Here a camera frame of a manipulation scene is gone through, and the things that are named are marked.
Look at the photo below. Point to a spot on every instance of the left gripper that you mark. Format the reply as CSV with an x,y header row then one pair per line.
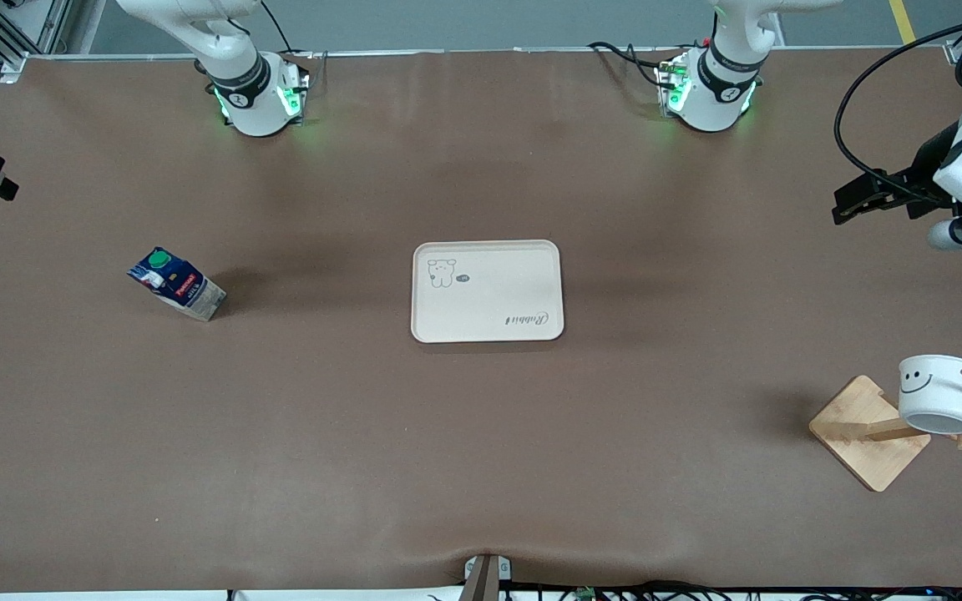
x,y
929,166

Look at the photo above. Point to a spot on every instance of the blue milk carton green cap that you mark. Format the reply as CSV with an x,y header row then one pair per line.
x,y
180,288

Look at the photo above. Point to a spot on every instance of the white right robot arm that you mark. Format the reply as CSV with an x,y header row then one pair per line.
x,y
247,92

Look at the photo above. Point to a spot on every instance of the wooden cup rack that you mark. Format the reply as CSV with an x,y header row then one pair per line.
x,y
861,434

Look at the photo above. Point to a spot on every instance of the beige plastic tray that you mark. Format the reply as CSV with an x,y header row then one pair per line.
x,y
489,292

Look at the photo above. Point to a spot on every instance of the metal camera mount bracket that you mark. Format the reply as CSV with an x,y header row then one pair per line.
x,y
485,580

